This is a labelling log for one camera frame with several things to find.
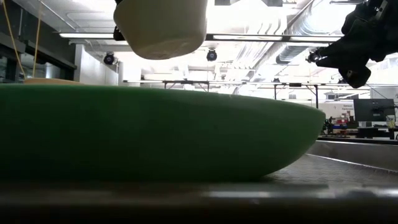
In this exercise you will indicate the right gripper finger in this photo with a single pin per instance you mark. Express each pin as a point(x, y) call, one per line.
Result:
point(356, 77)
point(320, 56)

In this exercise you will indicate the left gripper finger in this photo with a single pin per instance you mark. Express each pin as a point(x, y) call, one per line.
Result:
point(118, 34)

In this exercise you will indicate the pale grey bowl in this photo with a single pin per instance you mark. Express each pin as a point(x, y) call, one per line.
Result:
point(161, 28)

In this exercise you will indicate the green plate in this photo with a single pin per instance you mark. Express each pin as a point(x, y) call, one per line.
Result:
point(155, 133)

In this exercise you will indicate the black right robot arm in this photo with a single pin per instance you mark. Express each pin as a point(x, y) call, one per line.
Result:
point(388, 7)

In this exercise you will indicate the brown plastic tray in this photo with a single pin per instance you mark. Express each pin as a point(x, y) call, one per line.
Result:
point(342, 174)

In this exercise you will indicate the ceiling light bar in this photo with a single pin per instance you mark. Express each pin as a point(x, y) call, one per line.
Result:
point(248, 37)
point(87, 35)
point(314, 39)

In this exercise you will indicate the black monitor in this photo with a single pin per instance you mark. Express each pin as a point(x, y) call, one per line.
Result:
point(374, 110)

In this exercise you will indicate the black monitor desk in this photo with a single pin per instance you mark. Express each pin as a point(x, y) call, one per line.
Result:
point(373, 132)

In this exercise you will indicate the round black ceiling camera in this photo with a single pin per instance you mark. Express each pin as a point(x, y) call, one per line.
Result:
point(211, 55)
point(109, 58)

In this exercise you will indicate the black aluminium table frame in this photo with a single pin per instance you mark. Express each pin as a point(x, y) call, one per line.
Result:
point(357, 140)

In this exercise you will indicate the black gantry frame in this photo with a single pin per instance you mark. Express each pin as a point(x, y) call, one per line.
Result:
point(236, 82)

